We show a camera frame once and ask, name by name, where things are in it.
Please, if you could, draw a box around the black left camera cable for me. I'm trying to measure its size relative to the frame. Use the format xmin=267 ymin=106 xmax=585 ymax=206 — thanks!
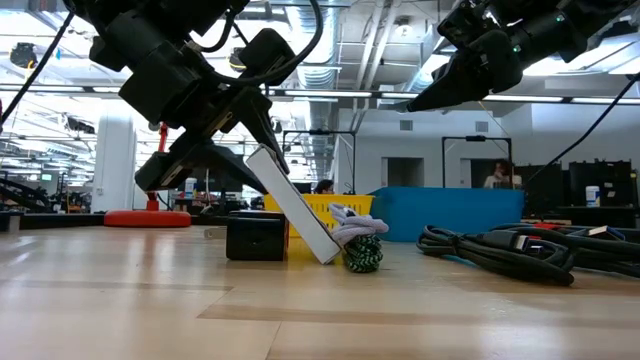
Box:
xmin=187 ymin=0 xmax=326 ymax=87

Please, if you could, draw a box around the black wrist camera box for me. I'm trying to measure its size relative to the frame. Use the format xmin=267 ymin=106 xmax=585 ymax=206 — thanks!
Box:
xmin=238 ymin=27 xmax=298 ymax=87
xmin=436 ymin=0 xmax=502 ymax=50

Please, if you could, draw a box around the lavender braided cable bundle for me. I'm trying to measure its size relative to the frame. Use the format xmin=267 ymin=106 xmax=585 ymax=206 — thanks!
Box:
xmin=327 ymin=202 xmax=391 ymax=247

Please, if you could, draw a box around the black ceiling device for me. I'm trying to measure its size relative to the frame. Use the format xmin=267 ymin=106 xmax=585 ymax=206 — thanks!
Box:
xmin=9 ymin=41 xmax=39 ymax=70
xmin=228 ymin=46 xmax=247 ymax=72

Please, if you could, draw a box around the plain white box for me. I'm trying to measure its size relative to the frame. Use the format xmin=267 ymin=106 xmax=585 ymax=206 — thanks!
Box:
xmin=244 ymin=143 xmax=343 ymax=266

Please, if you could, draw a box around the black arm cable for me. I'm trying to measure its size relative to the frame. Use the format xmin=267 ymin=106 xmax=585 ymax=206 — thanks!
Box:
xmin=523 ymin=73 xmax=640 ymax=187
xmin=0 ymin=11 xmax=76 ymax=126

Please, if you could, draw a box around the black cabinet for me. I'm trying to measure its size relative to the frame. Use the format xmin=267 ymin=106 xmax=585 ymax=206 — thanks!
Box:
xmin=521 ymin=163 xmax=567 ymax=209
xmin=568 ymin=159 xmax=634 ymax=209

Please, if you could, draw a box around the black monitor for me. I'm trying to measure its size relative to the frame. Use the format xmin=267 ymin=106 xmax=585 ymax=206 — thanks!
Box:
xmin=197 ymin=172 xmax=245 ymax=194

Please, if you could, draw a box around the green black braided cable bundle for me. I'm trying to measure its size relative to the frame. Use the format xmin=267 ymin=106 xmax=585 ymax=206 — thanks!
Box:
xmin=341 ymin=234 xmax=385 ymax=275

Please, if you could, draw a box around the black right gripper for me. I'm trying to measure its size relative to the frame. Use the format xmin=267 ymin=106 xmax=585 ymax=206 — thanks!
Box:
xmin=406 ymin=28 xmax=525 ymax=113

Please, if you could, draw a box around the black metal frame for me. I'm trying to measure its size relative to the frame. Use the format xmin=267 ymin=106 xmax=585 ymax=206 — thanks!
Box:
xmin=441 ymin=135 xmax=514 ymax=189
xmin=281 ymin=129 xmax=358 ymax=196

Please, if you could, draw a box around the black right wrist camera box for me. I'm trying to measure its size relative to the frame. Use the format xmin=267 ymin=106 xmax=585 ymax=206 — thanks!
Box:
xmin=436 ymin=0 xmax=502 ymax=50

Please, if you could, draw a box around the overhead light bar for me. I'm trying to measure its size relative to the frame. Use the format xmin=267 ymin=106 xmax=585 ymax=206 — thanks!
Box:
xmin=0 ymin=84 xmax=640 ymax=105

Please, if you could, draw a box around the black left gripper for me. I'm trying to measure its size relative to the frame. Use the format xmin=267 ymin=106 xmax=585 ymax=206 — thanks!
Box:
xmin=118 ymin=43 xmax=292 ymax=196

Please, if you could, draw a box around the red stand with round base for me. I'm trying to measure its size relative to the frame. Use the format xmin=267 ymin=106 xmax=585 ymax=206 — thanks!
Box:
xmin=104 ymin=121 xmax=193 ymax=229

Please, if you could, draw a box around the blue bin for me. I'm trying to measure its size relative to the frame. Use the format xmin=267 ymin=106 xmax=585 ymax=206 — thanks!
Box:
xmin=369 ymin=186 xmax=526 ymax=244

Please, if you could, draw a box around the black box with orange side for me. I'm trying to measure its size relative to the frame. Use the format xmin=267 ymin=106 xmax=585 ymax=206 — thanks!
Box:
xmin=225 ymin=209 xmax=291 ymax=263

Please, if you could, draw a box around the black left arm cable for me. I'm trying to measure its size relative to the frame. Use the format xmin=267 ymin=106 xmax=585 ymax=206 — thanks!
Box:
xmin=0 ymin=11 xmax=76 ymax=126

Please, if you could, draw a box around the yellow slotted basket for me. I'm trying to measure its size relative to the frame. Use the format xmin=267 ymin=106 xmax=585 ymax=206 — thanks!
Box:
xmin=262 ymin=193 xmax=376 ymax=239

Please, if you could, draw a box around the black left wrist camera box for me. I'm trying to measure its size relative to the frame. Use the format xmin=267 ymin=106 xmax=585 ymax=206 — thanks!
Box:
xmin=238 ymin=27 xmax=298 ymax=87

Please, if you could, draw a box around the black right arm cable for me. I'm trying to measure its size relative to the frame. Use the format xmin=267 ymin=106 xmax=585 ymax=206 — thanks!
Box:
xmin=523 ymin=73 xmax=640 ymax=187

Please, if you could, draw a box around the white pillar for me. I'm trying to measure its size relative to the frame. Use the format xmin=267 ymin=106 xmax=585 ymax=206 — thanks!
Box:
xmin=96 ymin=110 xmax=138 ymax=214

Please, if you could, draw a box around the silver spiral ventilation duct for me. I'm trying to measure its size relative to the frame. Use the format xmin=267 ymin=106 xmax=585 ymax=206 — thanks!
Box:
xmin=403 ymin=23 xmax=454 ymax=94
xmin=296 ymin=3 xmax=342 ymax=92

